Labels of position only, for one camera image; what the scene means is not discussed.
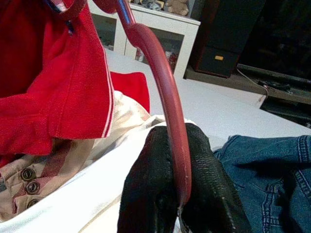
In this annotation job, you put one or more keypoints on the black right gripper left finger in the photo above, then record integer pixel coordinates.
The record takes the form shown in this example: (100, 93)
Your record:
(150, 189)

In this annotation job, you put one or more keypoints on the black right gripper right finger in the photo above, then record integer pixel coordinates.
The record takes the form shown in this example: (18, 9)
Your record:
(211, 194)

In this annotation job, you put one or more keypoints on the red plastic hanger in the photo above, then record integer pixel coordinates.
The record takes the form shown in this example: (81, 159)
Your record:
(175, 121)

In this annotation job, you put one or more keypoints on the white blouse with dark buttons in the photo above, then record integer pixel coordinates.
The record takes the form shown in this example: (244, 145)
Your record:
(73, 194)

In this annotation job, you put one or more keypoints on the red polo shirt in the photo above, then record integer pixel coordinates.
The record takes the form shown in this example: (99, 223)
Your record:
(60, 85)

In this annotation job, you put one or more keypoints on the blue jeans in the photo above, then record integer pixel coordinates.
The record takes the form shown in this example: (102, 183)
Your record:
(267, 182)

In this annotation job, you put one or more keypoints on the white table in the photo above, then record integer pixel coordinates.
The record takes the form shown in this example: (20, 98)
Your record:
(218, 104)

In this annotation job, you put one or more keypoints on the black television stand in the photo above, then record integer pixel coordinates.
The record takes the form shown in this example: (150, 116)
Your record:
(286, 97)

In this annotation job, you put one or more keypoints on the tall black speaker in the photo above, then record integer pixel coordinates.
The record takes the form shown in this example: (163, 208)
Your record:
(226, 29)

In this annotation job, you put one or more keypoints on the white glass-door cabinet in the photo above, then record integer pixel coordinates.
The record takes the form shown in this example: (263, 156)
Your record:
(170, 20)

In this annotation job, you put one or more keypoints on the black flat television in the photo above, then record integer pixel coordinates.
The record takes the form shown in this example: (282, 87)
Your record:
(286, 36)

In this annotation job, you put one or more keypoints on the teddy bear figurine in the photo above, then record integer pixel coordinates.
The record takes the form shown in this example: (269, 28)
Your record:
(177, 6)

